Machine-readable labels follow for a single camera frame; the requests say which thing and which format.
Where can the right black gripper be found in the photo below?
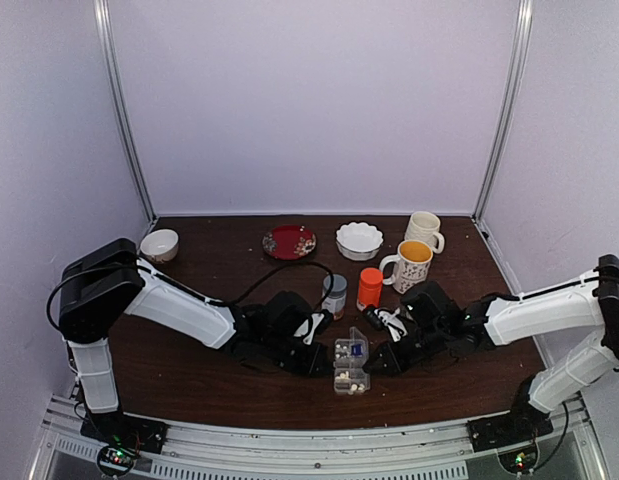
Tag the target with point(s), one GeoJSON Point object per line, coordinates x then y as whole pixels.
{"type": "Point", "coordinates": [393, 362]}

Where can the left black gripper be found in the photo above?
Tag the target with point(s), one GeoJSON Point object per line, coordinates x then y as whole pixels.
{"type": "Point", "coordinates": [319, 353]}

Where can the clear plastic pill organizer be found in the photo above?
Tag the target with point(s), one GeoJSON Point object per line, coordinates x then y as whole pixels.
{"type": "Point", "coordinates": [359, 352]}

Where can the grey lid vitamin bottle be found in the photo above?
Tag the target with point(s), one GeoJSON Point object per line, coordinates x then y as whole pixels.
{"type": "Point", "coordinates": [334, 295]}

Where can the orange pill bottle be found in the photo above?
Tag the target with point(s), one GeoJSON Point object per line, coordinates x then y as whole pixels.
{"type": "Point", "coordinates": [369, 288]}

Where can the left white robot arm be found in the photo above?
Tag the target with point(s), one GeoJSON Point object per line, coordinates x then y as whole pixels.
{"type": "Point", "coordinates": [112, 281]}

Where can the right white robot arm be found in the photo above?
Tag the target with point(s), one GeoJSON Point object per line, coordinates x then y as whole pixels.
{"type": "Point", "coordinates": [590, 300]}

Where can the cream pills in organizer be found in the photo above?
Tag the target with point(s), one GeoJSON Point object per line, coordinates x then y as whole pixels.
{"type": "Point", "coordinates": [350, 381]}

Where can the white pills in organizer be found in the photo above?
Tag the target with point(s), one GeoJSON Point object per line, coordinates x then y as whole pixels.
{"type": "Point", "coordinates": [341, 350]}

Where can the floral mug yellow inside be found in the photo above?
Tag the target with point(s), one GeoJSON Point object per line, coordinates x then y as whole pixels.
{"type": "Point", "coordinates": [410, 263]}

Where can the red floral plate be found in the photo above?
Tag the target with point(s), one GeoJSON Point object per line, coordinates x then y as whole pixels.
{"type": "Point", "coordinates": [289, 242]}

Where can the white scalloped bowl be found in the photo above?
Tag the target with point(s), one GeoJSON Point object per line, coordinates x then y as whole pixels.
{"type": "Point", "coordinates": [359, 241]}

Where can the cream ribbed mug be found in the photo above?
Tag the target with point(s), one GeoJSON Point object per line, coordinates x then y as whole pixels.
{"type": "Point", "coordinates": [425, 227]}

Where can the white ceramic rice bowl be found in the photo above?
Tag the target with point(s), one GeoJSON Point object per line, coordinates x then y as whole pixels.
{"type": "Point", "coordinates": [160, 246]}

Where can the front aluminium rail base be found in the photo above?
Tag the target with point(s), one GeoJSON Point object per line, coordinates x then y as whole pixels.
{"type": "Point", "coordinates": [441, 450]}

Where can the right aluminium frame post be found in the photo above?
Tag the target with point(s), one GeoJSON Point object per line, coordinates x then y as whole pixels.
{"type": "Point", "coordinates": [515, 73]}

